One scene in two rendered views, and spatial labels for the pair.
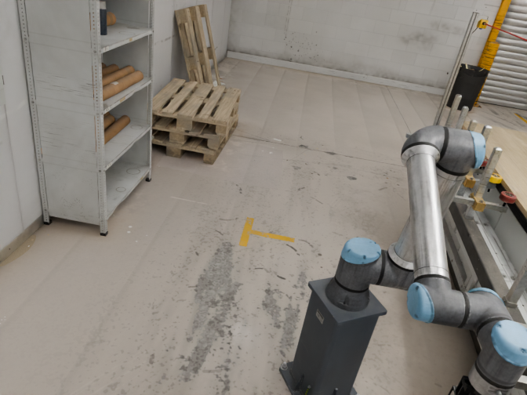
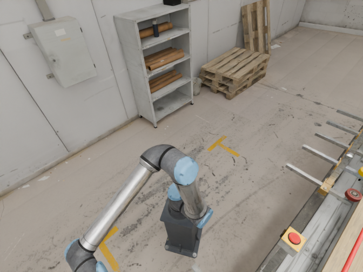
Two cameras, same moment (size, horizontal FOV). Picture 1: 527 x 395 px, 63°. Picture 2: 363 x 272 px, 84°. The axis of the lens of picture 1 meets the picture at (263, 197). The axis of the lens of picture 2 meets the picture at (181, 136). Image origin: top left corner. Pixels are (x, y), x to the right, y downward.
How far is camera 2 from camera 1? 145 cm
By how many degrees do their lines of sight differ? 39
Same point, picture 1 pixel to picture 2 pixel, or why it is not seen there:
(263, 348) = not seen: hidden behind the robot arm
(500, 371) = not seen: outside the picture
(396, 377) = (228, 258)
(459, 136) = (168, 161)
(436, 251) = (92, 229)
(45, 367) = (101, 175)
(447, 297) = (72, 258)
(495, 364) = not seen: outside the picture
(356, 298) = (174, 212)
